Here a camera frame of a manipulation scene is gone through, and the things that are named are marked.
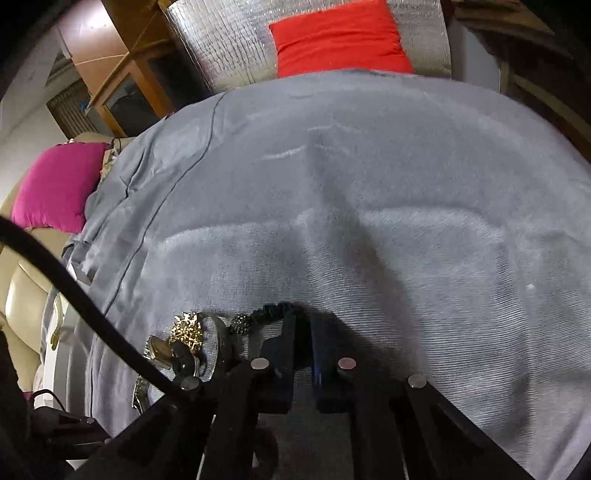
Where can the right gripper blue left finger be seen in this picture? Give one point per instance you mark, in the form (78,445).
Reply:
(211,430)

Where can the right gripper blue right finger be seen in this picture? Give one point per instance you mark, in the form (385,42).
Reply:
(399,428)

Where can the black ring bangle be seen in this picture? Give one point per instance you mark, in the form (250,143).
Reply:
(215,354)

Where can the gold brooch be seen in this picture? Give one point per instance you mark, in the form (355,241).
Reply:
(188,330)

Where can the grey blanket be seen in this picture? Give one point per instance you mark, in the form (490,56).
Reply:
(447,225)

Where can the beige leather sofa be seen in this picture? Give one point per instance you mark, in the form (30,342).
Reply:
(24,290)

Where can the magenta pillow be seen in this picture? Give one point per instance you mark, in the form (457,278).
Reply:
(54,191)

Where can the wooden cabinet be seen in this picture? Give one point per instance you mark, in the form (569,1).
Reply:
(134,67)

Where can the silver foil insulation sheet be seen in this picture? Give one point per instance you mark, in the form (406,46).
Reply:
(230,44)

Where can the small red pillow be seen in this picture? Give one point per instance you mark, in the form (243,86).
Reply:
(357,35)

